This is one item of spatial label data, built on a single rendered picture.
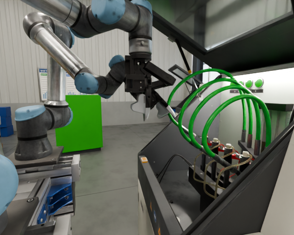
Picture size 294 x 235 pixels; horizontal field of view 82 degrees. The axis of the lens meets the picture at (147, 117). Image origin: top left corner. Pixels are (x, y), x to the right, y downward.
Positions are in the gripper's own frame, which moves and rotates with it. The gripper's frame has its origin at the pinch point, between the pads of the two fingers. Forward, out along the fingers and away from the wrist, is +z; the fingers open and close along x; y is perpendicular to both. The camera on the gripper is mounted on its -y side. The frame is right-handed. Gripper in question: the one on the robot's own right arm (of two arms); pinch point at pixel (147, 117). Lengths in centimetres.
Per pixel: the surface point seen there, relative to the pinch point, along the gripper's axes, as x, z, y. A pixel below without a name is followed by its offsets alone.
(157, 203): 3.4, 29.8, -3.2
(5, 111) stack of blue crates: -529, 44, 338
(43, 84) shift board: -622, -43, 261
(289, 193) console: 26.8, 14.5, -28.0
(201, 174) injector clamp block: -7.4, 26.8, -25.4
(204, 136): 12.7, 4.2, -14.4
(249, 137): -3.3, 10.2, -44.3
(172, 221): 12.4, 29.8, -5.3
